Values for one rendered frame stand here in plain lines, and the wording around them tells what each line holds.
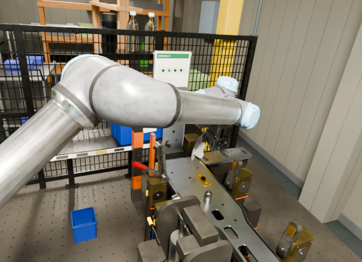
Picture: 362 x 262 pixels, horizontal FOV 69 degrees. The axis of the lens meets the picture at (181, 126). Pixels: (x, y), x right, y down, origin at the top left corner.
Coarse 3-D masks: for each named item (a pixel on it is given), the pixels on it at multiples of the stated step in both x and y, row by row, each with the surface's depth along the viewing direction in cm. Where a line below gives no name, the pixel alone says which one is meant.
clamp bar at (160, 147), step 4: (160, 140) 98; (168, 140) 98; (156, 144) 98; (160, 144) 96; (164, 144) 97; (168, 144) 97; (156, 148) 96; (160, 148) 96; (164, 148) 97; (160, 152) 96; (164, 152) 97; (160, 156) 97; (164, 156) 98; (160, 160) 98; (164, 160) 99; (160, 164) 100; (164, 164) 100; (160, 168) 101; (164, 168) 101; (164, 172) 101
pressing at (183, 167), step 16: (176, 160) 127; (176, 176) 115; (192, 176) 116; (208, 176) 117; (176, 192) 105; (192, 192) 106; (224, 192) 108; (208, 208) 99; (224, 208) 99; (240, 208) 100; (224, 224) 92; (240, 224) 93; (240, 240) 86; (256, 240) 87; (240, 256) 81; (256, 256) 81; (272, 256) 82
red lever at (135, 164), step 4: (132, 164) 95; (136, 164) 96; (140, 164) 97; (140, 168) 97; (144, 168) 98; (148, 168) 99; (152, 172) 100; (156, 172) 101; (160, 172) 103; (160, 176) 103
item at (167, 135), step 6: (186, 90) 123; (174, 126) 129; (180, 126) 130; (168, 132) 129; (180, 132) 132; (162, 138) 129; (168, 138) 130; (174, 138) 132; (180, 138) 133; (174, 144) 134; (180, 144) 135; (168, 150) 134
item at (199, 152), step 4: (200, 144) 103; (204, 144) 102; (200, 148) 103; (204, 148) 102; (192, 152) 104; (196, 152) 103; (200, 152) 102; (192, 156) 104; (200, 156) 101; (192, 160) 106
